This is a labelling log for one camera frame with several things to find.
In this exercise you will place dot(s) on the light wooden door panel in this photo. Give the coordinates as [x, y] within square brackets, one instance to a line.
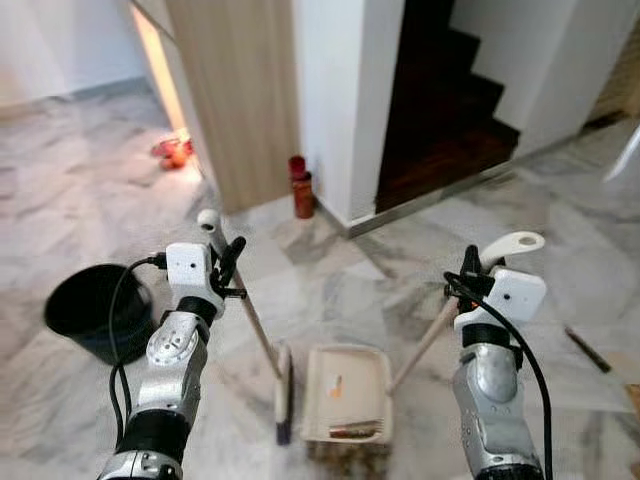
[240, 100]

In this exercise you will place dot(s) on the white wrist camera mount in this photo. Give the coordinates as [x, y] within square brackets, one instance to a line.
[188, 270]
[505, 295]

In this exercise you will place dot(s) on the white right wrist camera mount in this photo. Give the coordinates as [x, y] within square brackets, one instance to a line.
[505, 295]

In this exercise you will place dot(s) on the black plastic bucket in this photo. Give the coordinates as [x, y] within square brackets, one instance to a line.
[85, 320]

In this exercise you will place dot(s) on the red orange floor ornaments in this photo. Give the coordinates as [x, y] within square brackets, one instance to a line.
[172, 152]

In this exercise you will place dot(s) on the thin dark brown bar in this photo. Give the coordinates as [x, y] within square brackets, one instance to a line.
[588, 350]

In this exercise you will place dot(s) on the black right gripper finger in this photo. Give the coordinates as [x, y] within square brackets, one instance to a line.
[472, 260]

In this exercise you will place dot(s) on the dark wooden staircase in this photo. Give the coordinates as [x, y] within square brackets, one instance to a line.
[440, 110]

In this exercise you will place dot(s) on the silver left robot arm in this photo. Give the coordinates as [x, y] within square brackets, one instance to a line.
[170, 370]

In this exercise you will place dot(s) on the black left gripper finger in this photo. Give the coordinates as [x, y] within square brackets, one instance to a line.
[234, 258]

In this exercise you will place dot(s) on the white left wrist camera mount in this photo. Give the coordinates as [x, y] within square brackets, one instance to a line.
[188, 270]

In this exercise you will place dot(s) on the bronze brown tube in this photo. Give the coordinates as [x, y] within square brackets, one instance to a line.
[355, 430]

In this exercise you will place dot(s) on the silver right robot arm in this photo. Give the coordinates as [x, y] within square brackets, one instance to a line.
[490, 400]

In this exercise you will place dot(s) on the red brown bottle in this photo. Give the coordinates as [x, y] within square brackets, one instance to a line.
[302, 190]

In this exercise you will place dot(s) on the flat tan cardboard piece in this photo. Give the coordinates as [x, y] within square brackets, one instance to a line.
[633, 400]

